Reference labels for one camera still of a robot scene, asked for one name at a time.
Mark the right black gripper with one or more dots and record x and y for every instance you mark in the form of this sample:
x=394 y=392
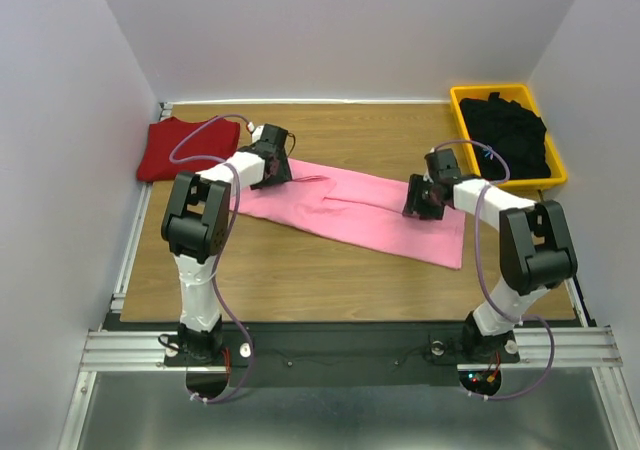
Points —
x=413 y=204

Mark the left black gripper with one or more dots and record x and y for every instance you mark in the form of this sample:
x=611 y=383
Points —
x=282 y=174

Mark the pink t shirt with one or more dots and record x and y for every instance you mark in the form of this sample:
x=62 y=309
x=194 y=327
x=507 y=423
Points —
x=357 y=209

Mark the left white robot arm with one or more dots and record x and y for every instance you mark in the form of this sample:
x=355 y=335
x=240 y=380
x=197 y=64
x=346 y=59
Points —
x=197 y=224

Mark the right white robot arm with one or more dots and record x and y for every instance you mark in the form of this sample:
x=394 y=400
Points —
x=536 y=253

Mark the black t shirts pile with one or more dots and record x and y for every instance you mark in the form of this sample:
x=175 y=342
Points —
x=517 y=134

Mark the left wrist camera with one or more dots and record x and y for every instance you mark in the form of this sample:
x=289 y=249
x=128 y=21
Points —
x=271 y=138

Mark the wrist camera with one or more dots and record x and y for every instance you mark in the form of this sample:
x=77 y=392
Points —
x=271 y=138
x=442 y=165

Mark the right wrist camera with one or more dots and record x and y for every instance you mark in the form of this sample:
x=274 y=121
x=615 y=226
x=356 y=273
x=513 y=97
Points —
x=442 y=165

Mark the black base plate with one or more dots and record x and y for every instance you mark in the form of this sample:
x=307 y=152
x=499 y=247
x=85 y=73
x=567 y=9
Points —
x=342 y=354

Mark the aluminium frame rail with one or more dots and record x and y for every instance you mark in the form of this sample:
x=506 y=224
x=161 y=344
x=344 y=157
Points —
x=565 y=392

